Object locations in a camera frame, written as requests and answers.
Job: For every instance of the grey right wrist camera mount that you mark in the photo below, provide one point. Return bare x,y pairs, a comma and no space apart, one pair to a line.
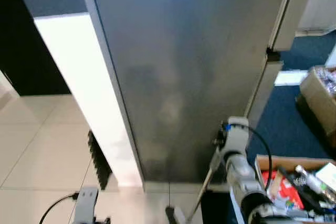
236,135

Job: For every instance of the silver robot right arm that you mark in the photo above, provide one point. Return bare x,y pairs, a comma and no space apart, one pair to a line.
244,174

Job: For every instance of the cardboard box with wooden slats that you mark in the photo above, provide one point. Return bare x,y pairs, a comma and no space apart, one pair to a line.
315,108

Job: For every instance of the open cardboard box red label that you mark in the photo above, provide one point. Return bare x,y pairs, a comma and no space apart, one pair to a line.
278,160

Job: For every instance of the white tape strip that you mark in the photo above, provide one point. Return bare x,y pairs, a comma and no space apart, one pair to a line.
291,77

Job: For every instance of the clear plastic bottle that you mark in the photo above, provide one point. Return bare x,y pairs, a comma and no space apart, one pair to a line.
312,179

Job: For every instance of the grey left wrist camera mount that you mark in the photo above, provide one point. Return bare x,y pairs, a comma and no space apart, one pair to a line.
85,205

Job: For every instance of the white product box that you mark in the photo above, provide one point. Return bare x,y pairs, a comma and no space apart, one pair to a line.
326,174

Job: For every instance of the grey kitchen counter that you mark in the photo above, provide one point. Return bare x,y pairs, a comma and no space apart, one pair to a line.
320,3

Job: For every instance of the black ridged foam panel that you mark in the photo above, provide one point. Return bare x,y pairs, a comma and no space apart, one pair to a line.
100,161

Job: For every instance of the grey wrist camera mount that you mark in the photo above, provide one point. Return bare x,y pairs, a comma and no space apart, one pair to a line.
85,205
236,135

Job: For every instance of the grey metal cabinet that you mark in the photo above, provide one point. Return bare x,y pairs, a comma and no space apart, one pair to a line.
184,77

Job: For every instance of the red snack packet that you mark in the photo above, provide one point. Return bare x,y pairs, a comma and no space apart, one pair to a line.
281,190

